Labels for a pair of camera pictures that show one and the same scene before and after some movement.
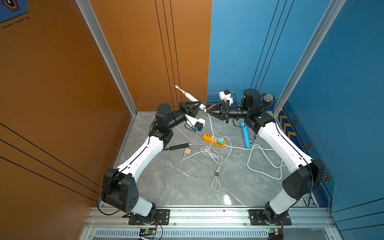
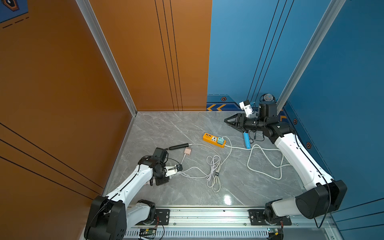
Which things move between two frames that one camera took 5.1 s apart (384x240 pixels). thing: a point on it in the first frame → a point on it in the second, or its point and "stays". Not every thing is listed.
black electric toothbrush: x=179 y=146 stays
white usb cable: x=211 y=123 → x=218 y=167
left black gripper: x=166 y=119 → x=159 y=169
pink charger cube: x=187 y=150 stays
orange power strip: x=218 y=141 stays
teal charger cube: x=220 y=141 stays
